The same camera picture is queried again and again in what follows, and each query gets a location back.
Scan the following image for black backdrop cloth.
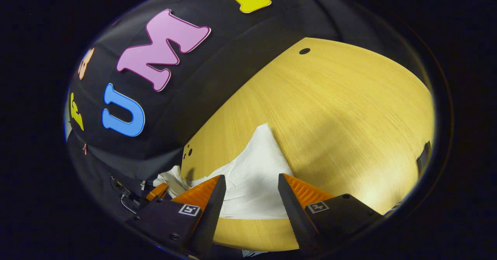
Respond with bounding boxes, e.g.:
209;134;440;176
64;0;431;198

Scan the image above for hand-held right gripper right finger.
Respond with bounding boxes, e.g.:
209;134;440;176
278;173;384;255

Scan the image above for white jeans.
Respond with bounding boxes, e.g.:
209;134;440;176
153;123;295;220

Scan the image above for black plastic table bracket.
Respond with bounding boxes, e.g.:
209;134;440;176
417;141;432;168

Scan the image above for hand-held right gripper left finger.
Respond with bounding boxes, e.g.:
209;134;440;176
126;175;227;259

